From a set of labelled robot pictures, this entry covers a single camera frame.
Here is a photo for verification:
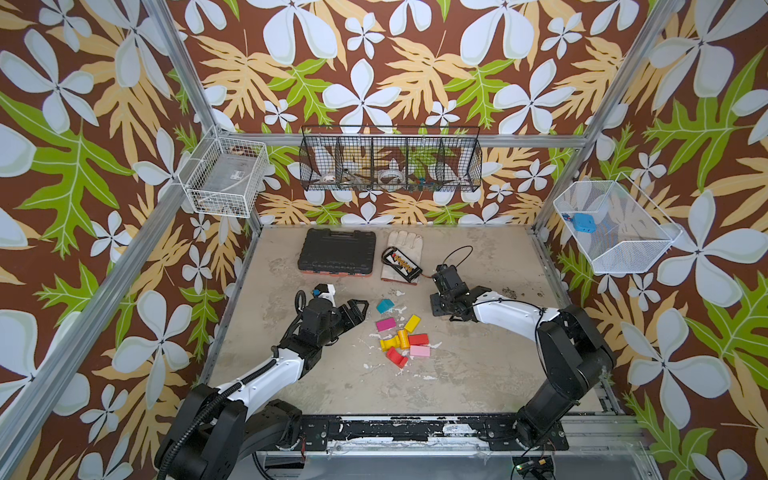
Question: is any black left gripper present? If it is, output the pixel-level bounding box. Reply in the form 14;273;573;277
318;298;369;349

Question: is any red rectangular wood block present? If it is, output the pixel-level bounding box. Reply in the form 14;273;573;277
408;334;430;346

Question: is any pink wood block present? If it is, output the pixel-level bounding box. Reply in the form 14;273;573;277
409;345;431;358

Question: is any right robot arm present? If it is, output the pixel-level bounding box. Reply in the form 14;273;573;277
430;264;616;448

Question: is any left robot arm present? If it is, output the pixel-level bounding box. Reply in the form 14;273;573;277
154;291;369;479

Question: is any magenta wood block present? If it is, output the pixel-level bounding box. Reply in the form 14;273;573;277
375;317;397;333

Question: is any teal wood block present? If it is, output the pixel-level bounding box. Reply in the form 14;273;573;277
376;299;394;314

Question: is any yellow cylinder wood block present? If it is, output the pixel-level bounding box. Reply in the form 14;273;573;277
380;337;401;352

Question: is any yellow rectangular wood block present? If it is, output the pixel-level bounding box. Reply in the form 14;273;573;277
404;315;421;334

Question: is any red arch wood block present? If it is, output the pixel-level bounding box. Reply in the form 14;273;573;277
386;347;408;369

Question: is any orange cylinder wood block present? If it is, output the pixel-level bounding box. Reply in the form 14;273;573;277
397;330;410;350

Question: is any white work glove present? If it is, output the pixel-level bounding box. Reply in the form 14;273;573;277
380;230;424;283

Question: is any black plastic tool case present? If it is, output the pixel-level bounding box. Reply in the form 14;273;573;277
297;228;376;276

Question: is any white tape roll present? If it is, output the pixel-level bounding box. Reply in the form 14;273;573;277
377;169;405;186

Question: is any blue object in basket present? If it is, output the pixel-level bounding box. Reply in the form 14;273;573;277
562;213;597;234

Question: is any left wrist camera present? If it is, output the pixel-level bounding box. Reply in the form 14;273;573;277
312;283;336;304

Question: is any aluminium frame rail right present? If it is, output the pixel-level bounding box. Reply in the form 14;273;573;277
525;227;625;415

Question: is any aluminium frame rail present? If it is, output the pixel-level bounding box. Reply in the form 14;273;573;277
1;183;184;479
525;227;625;415

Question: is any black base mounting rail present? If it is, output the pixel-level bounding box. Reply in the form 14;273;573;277
287;413;570;452

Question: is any black wire basket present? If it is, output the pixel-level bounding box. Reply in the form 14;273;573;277
297;125;483;192

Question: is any white wire basket left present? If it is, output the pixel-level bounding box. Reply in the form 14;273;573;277
179;128;271;218

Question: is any white wire basket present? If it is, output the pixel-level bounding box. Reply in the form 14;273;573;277
554;174;683;275
179;128;271;218

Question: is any white wire basket right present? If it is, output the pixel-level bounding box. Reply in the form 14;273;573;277
554;174;683;275

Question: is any aluminium frame rail left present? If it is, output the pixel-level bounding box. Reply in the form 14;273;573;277
1;183;184;479

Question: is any aluminium frame post right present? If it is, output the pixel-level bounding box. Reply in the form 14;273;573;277
532;0;684;233

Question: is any aluminium frame post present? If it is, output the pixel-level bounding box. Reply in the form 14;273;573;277
143;1;263;236
532;0;684;233

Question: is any aluminium frame post left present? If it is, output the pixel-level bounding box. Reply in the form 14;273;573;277
143;1;263;236

